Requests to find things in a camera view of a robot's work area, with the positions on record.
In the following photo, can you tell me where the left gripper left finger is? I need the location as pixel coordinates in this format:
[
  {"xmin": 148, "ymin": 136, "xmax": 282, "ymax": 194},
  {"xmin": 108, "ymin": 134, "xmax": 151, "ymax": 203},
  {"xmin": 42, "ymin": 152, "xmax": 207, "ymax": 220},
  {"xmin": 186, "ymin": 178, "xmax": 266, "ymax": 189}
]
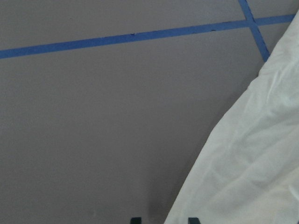
[{"xmin": 130, "ymin": 217, "xmax": 142, "ymax": 224}]

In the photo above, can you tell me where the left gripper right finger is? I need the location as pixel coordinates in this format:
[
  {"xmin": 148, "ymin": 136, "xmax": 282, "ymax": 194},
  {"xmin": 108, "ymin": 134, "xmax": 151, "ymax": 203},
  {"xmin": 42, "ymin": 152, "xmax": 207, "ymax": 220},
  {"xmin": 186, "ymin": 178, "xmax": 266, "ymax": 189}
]
[{"xmin": 188, "ymin": 217, "xmax": 201, "ymax": 224}]

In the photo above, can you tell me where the cream long sleeve shirt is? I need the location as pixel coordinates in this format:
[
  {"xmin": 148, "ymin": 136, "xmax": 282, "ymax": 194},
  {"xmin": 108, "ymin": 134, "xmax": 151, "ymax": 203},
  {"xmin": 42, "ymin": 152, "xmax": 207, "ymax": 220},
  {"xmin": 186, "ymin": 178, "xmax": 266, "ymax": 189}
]
[{"xmin": 165, "ymin": 16, "xmax": 299, "ymax": 224}]

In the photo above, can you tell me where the brown paper table cover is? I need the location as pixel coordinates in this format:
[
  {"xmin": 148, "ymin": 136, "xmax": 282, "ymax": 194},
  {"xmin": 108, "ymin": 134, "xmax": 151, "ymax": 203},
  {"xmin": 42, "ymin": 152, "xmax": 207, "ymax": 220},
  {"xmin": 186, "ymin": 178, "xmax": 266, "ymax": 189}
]
[{"xmin": 0, "ymin": 0, "xmax": 299, "ymax": 224}]

